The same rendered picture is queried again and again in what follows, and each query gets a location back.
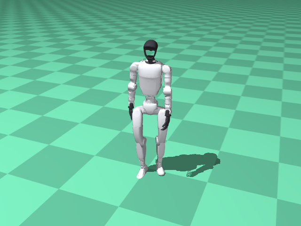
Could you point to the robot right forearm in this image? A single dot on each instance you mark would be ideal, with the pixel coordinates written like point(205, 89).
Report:
point(131, 96)

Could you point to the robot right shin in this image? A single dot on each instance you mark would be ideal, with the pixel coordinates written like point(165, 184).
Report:
point(141, 153)

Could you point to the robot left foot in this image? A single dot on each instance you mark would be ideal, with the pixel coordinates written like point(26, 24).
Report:
point(160, 169)

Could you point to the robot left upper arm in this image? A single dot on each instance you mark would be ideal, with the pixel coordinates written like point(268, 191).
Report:
point(167, 70)

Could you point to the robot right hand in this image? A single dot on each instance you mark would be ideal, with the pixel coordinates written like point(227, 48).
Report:
point(131, 106)

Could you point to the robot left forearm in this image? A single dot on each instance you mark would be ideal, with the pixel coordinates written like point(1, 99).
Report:
point(168, 102)

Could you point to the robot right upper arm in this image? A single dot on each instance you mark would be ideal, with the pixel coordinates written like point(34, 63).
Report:
point(133, 76)

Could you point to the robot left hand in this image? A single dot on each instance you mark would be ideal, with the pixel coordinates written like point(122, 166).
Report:
point(167, 120)

